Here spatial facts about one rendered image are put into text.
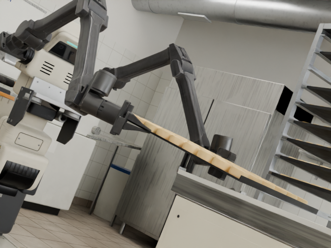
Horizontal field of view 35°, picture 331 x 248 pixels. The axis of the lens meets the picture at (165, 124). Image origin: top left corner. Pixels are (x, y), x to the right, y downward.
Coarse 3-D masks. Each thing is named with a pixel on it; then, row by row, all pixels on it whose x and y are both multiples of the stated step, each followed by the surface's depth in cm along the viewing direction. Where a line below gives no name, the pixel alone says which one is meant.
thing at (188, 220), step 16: (176, 208) 130; (192, 208) 127; (208, 208) 124; (176, 224) 129; (192, 224) 125; (208, 224) 122; (224, 224) 119; (240, 224) 117; (160, 240) 131; (176, 240) 127; (192, 240) 124; (208, 240) 121; (224, 240) 118; (240, 240) 115; (256, 240) 112; (272, 240) 110
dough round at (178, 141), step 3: (171, 135) 139; (171, 138) 139; (174, 138) 138; (177, 138) 138; (171, 141) 139; (174, 141) 138; (177, 141) 138; (180, 141) 138; (183, 141) 139; (177, 144) 138; (180, 144) 138
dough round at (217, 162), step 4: (212, 160) 128; (216, 160) 126; (220, 160) 126; (216, 164) 126; (220, 164) 126; (224, 164) 126; (228, 164) 126; (220, 168) 126; (224, 168) 126; (228, 168) 126
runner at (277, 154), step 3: (276, 153) 246; (279, 153) 247; (276, 156) 244; (279, 156) 248; (288, 156) 251; (282, 159) 246; (288, 162) 249; (294, 165) 252; (300, 168) 254; (306, 171) 256; (312, 174) 260; (318, 177) 263; (324, 180) 266; (330, 183) 269
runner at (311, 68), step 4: (308, 68) 249; (312, 68) 251; (316, 68) 252; (312, 72) 251; (316, 72) 249; (320, 72) 254; (320, 76) 252; (324, 76) 256; (328, 76) 258; (324, 80) 256; (328, 80) 255
